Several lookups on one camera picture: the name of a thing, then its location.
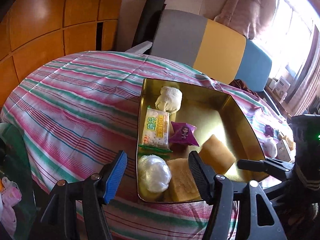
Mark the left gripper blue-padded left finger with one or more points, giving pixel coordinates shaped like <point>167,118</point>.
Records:
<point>58,218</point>

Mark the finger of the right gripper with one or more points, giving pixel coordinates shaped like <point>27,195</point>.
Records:
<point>278,169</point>

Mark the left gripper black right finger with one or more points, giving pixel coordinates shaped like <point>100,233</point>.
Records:
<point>257,218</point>

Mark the yellow sponge cake slice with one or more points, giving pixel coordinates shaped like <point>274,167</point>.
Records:
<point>215,154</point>

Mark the white cardboard box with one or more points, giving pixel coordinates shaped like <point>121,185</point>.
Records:
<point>283,151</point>

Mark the white wrapped ball on bed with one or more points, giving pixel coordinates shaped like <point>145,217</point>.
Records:
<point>271,148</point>

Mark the wooden desk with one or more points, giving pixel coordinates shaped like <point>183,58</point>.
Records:
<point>281,106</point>

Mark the purple snack packet on bed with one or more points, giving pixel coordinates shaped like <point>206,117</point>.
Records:
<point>269,131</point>

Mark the white product box on desk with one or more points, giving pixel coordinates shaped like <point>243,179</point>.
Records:
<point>281,87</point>

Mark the pink white clothing pile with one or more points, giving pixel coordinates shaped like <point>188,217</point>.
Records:
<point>10,196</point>

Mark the dark red cloth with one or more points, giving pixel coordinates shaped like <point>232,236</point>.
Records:
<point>237,83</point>

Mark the yellow sponge cake front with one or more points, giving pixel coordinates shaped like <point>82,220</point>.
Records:
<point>182,187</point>

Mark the white plastic wrapped ball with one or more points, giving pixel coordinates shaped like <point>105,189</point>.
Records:
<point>154,175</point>

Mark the window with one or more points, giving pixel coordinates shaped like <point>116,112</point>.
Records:
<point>288,37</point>

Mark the pink green striped bedsheet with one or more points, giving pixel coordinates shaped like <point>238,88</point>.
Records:
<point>76,112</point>

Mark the purple snack packet in tin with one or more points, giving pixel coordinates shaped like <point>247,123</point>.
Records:
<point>183,133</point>

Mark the grey yellow blue headboard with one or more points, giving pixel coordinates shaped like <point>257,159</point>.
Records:
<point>211,48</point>

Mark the green white cracker packet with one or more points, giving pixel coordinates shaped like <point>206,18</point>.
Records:
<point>155,135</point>

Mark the cream wrapped bun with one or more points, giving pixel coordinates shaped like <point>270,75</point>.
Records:
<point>170,99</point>

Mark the pink curtain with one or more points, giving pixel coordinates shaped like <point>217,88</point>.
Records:
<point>247,17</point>

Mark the black rolled mat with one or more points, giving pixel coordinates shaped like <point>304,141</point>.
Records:
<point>148,21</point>

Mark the orange wooden wardrobe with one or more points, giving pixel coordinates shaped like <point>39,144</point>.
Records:
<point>34,32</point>

